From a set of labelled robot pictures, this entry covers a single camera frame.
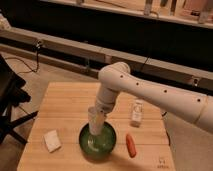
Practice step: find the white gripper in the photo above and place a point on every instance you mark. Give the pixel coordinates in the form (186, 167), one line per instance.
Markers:
(103, 107)

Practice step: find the black chair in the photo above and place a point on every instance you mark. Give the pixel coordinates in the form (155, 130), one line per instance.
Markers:
(11, 95)

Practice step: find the green ceramic bowl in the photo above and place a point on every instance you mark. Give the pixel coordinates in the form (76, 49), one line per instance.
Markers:
(97, 145)

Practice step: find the small white bottle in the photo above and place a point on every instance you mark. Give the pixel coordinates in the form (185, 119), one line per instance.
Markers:
(136, 114)

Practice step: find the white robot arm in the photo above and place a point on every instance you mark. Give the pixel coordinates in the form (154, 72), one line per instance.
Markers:
(195, 108)

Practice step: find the orange carrot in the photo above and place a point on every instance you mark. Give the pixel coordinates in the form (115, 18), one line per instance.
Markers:
(130, 146)

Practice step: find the white sponge block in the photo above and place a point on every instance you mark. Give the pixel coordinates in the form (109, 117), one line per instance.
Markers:
(52, 141)

